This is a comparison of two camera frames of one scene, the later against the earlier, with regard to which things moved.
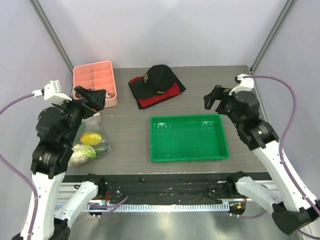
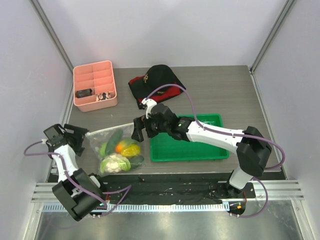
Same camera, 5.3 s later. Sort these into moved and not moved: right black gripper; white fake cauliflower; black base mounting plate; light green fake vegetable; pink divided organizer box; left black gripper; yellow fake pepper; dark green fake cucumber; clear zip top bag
Moved: white fake cauliflower; left black gripper; right black gripper; light green fake vegetable; dark green fake cucumber; clear zip top bag; yellow fake pepper
Not moved: pink divided organizer box; black base mounting plate
